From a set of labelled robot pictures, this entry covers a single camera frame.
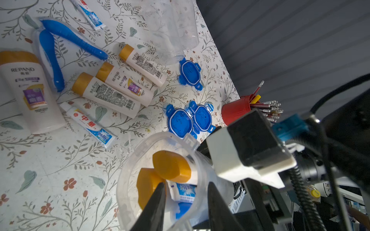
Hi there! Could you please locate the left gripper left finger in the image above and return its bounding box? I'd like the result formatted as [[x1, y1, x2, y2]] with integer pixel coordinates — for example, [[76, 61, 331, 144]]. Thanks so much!
[[130, 182, 166, 231]]

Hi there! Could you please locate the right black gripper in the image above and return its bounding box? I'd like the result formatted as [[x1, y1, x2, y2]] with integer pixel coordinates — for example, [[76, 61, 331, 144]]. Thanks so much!
[[196, 86, 370, 231]]

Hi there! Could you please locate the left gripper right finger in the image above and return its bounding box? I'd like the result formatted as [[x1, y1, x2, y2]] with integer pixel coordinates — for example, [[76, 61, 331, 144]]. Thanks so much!
[[207, 182, 244, 231]]

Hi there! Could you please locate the white bottle brown cap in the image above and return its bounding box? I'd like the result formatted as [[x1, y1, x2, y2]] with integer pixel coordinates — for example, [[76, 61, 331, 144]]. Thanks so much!
[[96, 62, 154, 107], [136, 168, 166, 210], [72, 72, 141, 118], [152, 151, 198, 185], [1, 51, 66, 134], [119, 44, 166, 87]]

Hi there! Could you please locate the small toothpaste tube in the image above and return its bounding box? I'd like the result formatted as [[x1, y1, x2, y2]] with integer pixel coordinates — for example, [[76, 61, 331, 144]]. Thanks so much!
[[71, 0, 106, 30], [167, 181, 197, 204], [60, 103, 117, 150]]

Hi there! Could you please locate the blue-lid clear container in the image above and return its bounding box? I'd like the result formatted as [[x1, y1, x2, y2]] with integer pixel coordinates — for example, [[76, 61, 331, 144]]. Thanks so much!
[[171, 0, 199, 51], [138, 1, 184, 65], [116, 132, 234, 231]]

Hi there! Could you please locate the red pencil cup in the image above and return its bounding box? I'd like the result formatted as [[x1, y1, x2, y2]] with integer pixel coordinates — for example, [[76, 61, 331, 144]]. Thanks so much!
[[221, 80, 284, 127]]

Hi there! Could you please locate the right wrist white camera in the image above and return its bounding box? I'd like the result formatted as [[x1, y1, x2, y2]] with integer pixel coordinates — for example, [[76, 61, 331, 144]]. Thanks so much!
[[206, 110, 297, 189]]

